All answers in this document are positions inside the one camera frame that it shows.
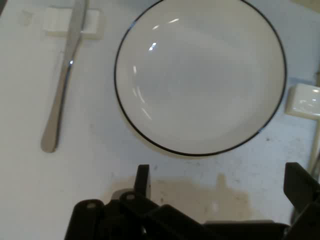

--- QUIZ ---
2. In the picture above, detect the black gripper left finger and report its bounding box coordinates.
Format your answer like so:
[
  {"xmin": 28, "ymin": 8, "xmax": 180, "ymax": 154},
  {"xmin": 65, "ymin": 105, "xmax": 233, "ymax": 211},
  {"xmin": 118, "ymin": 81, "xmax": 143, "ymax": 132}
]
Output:
[{"xmin": 64, "ymin": 163, "xmax": 206, "ymax": 240}]

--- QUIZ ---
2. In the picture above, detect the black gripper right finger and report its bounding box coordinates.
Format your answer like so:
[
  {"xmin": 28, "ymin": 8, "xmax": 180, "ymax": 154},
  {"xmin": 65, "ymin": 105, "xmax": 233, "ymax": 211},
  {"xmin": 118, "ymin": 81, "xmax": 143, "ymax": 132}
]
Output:
[{"xmin": 283, "ymin": 162, "xmax": 320, "ymax": 240}]

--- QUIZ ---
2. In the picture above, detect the silver table knife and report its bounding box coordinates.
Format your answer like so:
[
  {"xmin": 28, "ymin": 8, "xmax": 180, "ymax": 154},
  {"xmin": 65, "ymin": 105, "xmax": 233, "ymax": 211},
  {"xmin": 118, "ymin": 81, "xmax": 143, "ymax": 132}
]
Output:
[{"xmin": 40, "ymin": 0, "xmax": 90, "ymax": 154}]

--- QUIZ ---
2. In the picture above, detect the silver fork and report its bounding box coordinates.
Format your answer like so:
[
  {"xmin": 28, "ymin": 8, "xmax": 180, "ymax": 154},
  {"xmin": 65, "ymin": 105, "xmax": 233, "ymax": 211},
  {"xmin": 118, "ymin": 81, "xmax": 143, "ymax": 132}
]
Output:
[{"xmin": 307, "ymin": 71, "xmax": 320, "ymax": 176}]

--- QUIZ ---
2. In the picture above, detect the white ceramic cutlery rest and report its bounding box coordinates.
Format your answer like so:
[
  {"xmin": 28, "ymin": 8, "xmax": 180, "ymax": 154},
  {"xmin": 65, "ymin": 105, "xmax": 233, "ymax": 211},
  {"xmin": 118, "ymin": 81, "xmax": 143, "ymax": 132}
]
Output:
[
  {"xmin": 42, "ymin": 7, "xmax": 105, "ymax": 41},
  {"xmin": 284, "ymin": 83, "xmax": 320, "ymax": 121}
]

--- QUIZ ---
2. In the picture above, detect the white plate with black rim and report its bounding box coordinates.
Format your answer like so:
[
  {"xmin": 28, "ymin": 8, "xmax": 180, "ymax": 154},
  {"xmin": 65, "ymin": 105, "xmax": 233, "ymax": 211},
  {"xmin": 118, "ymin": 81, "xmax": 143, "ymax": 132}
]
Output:
[{"xmin": 114, "ymin": 0, "xmax": 288, "ymax": 158}]

